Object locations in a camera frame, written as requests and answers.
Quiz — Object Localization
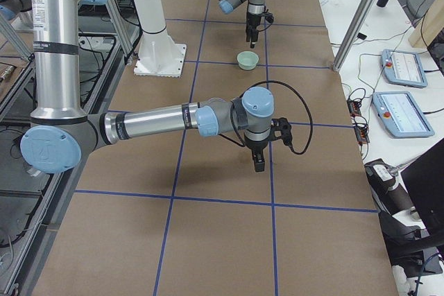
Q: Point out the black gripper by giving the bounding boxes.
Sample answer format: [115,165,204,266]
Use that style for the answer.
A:
[245,138,270,173]
[246,12,263,49]

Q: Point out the pale green ceramic bowl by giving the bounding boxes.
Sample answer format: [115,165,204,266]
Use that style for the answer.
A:
[237,51,259,71]

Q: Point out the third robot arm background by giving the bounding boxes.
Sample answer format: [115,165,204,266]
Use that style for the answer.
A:
[1,0,32,20]

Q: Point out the orange black electronics box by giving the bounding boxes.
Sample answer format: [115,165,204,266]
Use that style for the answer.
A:
[347,99,370,146]

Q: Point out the near teach pendant tablet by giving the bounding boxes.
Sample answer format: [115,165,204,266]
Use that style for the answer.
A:
[372,92,435,139]

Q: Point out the teach pendant tablet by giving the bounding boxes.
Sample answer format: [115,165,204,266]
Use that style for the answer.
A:
[372,92,435,139]
[381,49,428,88]

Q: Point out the far teach pendant tablet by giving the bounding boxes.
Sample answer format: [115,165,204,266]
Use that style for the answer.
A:
[381,49,428,88]

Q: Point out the black computer monitor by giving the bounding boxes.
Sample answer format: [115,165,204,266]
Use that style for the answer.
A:
[401,139,444,233]

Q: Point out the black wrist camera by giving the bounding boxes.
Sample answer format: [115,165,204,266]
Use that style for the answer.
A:
[262,8,274,25]
[269,117,293,147]

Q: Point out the black camera cable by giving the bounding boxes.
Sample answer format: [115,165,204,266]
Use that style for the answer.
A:
[249,80,314,155]

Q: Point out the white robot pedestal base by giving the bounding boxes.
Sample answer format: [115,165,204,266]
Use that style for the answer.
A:
[134,0,187,78]

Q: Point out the aluminium frame post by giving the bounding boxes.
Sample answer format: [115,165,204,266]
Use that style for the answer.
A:
[332,0,375,72]

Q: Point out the aluminium table frame rail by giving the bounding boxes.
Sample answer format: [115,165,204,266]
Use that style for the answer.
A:
[1,33,130,295]

